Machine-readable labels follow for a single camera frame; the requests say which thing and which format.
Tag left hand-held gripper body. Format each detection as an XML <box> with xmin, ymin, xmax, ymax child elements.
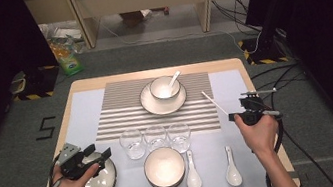
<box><xmin>55</xmin><ymin>138</ymin><xmax>107</xmax><ymax>183</ymax></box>

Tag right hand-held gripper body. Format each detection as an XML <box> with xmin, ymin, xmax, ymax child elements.
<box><xmin>236</xmin><ymin>86</ymin><xmax>282</xmax><ymax>128</ymax></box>

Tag single white chopstick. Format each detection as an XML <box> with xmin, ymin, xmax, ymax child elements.
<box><xmin>201</xmin><ymin>87</ymin><xmax>231</xmax><ymax>121</ymax></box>

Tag white ceramic soup spoon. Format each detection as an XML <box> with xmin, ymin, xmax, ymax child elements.
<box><xmin>164</xmin><ymin>70</ymin><xmax>184</xmax><ymax>91</ymax></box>
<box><xmin>222</xmin><ymin>144</ymin><xmax>244</xmax><ymax>187</ymax></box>
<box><xmin>182</xmin><ymin>148</ymin><xmax>204</xmax><ymax>187</ymax></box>

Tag person's right hand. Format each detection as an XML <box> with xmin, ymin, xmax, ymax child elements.
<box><xmin>233</xmin><ymin>108</ymin><xmax>283</xmax><ymax>161</ymax></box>

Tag clear drinking glass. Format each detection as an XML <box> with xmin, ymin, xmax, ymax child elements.
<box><xmin>165</xmin><ymin>120</ymin><xmax>195</xmax><ymax>155</ymax></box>
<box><xmin>118</xmin><ymin>127</ymin><xmax>147</xmax><ymax>162</ymax></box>
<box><xmin>143</xmin><ymin>123</ymin><xmax>170</xmax><ymax>152</ymax></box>

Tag striped grey placemat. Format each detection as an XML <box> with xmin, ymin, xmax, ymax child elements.
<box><xmin>86</xmin><ymin>66</ymin><xmax>223</xmax><ymax>149</ymax></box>

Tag black yellow striped stand base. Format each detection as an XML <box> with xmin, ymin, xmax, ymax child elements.
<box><xmin>236</xmin><ymin>32</ymin><xmax>292</xmax><ymax>69</ymax></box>
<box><xmin>7</xmin><ymin>63</ymin><xmax>64</xmax><ymax>104</ymax></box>

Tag green snack bag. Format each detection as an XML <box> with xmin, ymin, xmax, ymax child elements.
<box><xmin>48</xmin><ymin>33</ymin><xmax>85</xmax><ymax>79</ymax></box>

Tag clear plastic bags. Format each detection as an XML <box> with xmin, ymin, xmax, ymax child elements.
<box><xmin>37</xmin><ymin>17</ymin><xmax>84</xmax><ymax>49</ymax></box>

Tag brown cardboard box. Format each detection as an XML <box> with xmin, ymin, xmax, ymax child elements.
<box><xmin>118</xmin><ymin>8</ymin><xmax>155</xmax><ymax>30</ymax></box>

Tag long black floor cable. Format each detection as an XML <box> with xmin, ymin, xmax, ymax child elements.
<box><xmin>264</xmin><ymin>59</ymin><xmax>333</xmax><ymax>187</ymax></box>

